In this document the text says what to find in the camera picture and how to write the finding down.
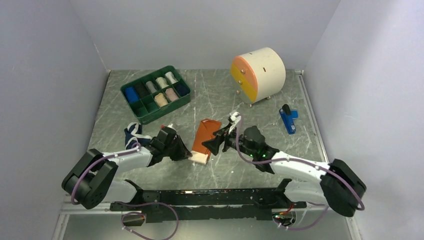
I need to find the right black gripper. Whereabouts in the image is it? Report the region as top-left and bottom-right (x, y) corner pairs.
(202, 123), (256, 158)

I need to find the orange cream underwear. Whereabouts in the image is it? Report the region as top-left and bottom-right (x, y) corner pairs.
(188, 118), (222, 165)

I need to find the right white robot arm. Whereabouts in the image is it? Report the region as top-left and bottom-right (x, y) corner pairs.
(202, 123), (367, 217)

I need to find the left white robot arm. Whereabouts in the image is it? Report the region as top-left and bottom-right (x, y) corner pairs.
(61, 126), (192, 210)

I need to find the navy white crumpled underwear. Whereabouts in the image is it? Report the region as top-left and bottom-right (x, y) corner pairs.
(124, 122), (152, 150)

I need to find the pink rolled underwear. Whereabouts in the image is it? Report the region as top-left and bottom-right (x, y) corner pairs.
(165, 88), (179, 102)

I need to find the beige rolled underwear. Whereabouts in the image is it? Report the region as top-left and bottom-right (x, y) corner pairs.
(154, 93), (169, 108)

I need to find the navy rolled underwear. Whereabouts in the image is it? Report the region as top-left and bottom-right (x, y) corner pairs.
(174, 82), (191, 97)

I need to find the grey rolled underwear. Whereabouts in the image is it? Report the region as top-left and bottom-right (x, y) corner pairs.
(145, 81), (158, 94)

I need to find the cream rolled underwear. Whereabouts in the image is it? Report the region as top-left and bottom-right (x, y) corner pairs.
(155, 76), (169, 89)

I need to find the blue rolled underwear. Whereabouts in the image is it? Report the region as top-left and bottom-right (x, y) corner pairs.
(124, 86), (140, 104)

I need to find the black rolled underwear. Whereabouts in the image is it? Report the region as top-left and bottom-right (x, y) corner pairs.
(134, 82), (151, 99)

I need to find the white rolled underwear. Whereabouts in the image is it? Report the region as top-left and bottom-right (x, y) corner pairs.
(165, 71), (179, 85)

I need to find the green divided storage tray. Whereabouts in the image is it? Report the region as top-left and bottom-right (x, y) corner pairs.
(120, 65), (192, 125)

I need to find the blue black hand tool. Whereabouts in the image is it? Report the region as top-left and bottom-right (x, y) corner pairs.
(279, 104), (299, 135)

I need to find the round cream drawer cabinet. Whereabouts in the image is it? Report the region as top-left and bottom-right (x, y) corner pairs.
(230, 47), (286, 106)

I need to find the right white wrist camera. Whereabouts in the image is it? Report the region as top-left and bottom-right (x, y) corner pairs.
(228, 110), (241, 128)

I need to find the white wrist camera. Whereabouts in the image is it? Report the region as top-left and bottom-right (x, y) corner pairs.
(161, 123), (177, 130)
(228, 110), (241, 128)

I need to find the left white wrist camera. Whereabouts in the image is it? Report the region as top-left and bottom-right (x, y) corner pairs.
(161, 123), (177, 130)

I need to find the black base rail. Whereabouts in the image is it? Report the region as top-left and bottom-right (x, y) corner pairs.
(109, 187), (307, 223)

